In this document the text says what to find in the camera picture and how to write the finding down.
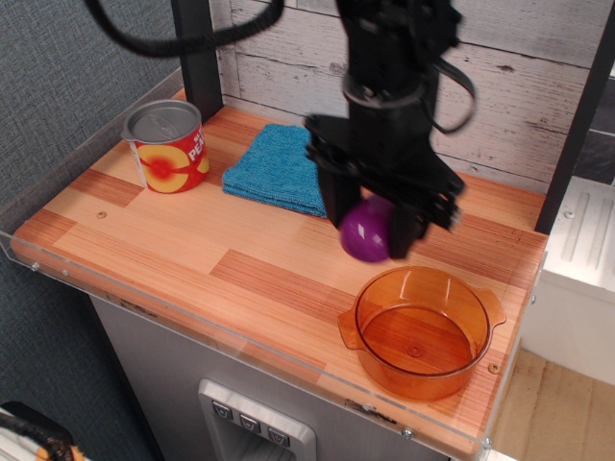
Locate blue folded towel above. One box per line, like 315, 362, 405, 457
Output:
222, 124, 327, 218

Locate red peaches tin can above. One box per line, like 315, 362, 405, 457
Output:
122, 99, 209, 194

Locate silver dispenser button panel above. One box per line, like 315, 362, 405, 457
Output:
198, 378, 317, 460

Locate purple toy eggplant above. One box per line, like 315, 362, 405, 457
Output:
339, 195, 393, 263

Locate black vertical post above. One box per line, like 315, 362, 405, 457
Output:
534, 5, 614, 234
171, 0, 224, 123

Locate stainless steel cabinet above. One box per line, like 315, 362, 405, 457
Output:
92, 298, 445, 460

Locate black vertical post right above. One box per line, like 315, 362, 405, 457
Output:
534, 5, 614, 234

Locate white toy sink counter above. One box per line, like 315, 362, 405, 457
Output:
521, 178, 614, 384

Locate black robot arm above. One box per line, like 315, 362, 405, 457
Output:
306, 1, 472, 262

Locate orange transparent plastic pot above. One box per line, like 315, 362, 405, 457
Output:
337, 267, 506, 401

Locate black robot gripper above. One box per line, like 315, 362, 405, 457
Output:
305, 105, 465, 259

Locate black vertical post left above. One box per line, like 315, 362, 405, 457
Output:
171, 0, 224, 123

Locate clear acrylic edge guard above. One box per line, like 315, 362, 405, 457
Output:
0, 76, 549, 452

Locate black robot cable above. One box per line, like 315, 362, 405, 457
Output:
85, 0, 285, 59

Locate orange object bottom left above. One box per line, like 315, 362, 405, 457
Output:
36, 436, 87, 461

